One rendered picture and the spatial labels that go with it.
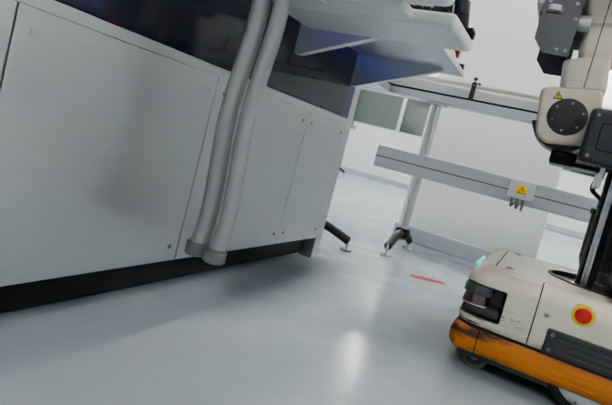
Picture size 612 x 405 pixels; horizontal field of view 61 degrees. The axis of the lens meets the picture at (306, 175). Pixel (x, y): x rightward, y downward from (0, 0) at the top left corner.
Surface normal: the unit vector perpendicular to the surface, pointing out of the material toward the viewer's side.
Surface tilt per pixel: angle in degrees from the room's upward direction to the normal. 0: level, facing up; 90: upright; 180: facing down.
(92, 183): 90
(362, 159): 90
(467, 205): 90
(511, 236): 90
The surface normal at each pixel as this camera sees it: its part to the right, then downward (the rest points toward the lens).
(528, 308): -0.43, -0.04
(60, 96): 0.87, 0.26
